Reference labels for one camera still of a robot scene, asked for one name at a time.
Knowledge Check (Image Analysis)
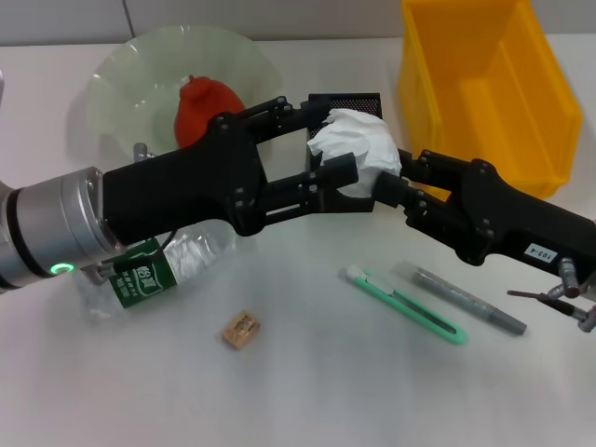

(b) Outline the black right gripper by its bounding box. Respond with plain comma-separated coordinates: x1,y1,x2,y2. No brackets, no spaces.
373,148,596,286

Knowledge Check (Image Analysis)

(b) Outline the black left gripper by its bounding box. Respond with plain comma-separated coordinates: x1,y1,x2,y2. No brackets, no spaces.
102,95,334,246

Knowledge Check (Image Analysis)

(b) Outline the white paper ball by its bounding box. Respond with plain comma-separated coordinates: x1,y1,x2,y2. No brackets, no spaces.
306,107,402,199

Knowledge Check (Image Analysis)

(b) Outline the orange knitted toy fruit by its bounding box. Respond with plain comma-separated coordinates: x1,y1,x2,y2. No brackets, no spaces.
174,74,247,150

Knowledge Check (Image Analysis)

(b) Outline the clear water bottle green label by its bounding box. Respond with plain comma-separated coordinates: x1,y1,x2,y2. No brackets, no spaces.
76,221,238,322

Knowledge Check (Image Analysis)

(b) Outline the black mesh pen holder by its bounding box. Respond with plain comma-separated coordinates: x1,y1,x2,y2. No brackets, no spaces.
305,92,388,215

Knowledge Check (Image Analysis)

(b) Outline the mint green utility knife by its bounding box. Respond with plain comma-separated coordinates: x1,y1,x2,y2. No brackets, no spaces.
339,264,468,346

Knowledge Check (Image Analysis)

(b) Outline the grey pen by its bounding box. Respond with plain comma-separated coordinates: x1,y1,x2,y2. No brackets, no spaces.
393,262,528,336

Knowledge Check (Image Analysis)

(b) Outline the wavy green glass fruit plate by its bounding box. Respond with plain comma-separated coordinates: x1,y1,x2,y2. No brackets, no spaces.
86,25,284,155

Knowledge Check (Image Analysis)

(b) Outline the yellow plastic storage bin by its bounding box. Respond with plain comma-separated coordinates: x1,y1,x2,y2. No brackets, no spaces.
396,0,584,200

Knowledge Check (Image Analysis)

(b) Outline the small wooden block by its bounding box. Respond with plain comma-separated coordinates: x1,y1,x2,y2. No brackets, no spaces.
219,312,260,350

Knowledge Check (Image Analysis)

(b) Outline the right wrist cable with plug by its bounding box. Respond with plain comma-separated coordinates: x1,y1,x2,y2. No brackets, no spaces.
507,255,596,334

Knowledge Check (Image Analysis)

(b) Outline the wrist cable with plug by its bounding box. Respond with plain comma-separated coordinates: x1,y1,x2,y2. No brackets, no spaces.
507,255,596,334
81,235,178,285

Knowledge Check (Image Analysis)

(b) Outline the left wrist cable with plug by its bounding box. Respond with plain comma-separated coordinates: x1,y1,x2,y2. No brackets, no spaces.
81,235,178,285

